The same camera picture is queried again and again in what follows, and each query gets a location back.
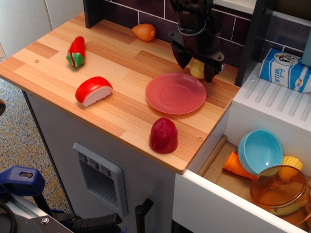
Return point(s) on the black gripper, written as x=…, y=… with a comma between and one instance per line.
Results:
x=199, y=44

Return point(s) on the yellow toy potato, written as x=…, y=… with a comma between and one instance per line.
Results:
x=197, y=69

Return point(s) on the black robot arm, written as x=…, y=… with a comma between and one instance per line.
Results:
x=197, y=29

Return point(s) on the pink plastic plate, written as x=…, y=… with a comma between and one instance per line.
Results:
x=175, y=93

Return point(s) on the orange toy fruit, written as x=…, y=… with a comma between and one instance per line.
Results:
x=145, y=32

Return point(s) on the dark red toy pepper half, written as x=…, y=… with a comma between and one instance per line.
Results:
x=163, y=136

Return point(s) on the blue white milk carton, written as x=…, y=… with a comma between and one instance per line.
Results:
x=286, y=70

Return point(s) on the orange toy ice cream cone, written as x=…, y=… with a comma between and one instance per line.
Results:
x=232, y=164

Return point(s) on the light blue plastic bowl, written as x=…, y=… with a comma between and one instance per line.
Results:
x=259, y=150

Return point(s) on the red toy chili pepper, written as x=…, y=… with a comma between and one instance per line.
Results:
x=76, y=53

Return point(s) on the yellow toy corn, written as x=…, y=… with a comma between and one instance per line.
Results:
x=289, y=167

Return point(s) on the white toy sink unit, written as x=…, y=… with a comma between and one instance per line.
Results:
x=210, y=199

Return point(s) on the grey toy ice dispenser panel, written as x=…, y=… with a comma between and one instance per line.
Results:
x=103, y=179

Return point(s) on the transparent orange plastic cup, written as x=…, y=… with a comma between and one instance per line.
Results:
x=289, y=200

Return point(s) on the blue clamp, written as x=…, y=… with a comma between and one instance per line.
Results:
x=21, y=181

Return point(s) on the black cabinet door handle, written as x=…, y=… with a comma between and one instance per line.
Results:
x=140, y=212

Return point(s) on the black ribbed clamp handle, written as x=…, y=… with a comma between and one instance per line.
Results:
x=105, y=224

